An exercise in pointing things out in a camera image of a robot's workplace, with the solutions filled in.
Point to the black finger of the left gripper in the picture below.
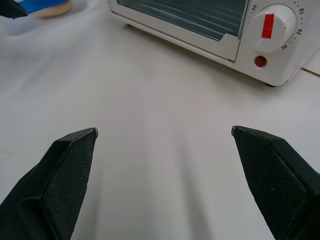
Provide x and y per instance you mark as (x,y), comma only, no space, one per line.
(10,8)

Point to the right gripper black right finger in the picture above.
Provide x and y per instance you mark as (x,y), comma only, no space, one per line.
(277,180)

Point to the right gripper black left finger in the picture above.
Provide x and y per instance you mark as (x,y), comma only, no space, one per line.
(50,190)

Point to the white mini toaster oven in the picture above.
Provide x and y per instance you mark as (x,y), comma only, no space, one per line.
(276,71)

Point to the red indicator light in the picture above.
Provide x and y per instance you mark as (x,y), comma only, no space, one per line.
(260,61)

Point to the glass oven door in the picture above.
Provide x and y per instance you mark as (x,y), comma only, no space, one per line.
(180,15)

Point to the blue flat tray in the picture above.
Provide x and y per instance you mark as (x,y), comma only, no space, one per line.
(40,4)

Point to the blue and tan object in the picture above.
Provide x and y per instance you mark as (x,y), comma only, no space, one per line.
(53,12)

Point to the white timer knob red mark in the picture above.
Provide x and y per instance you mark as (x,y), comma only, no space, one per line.
(280,22)

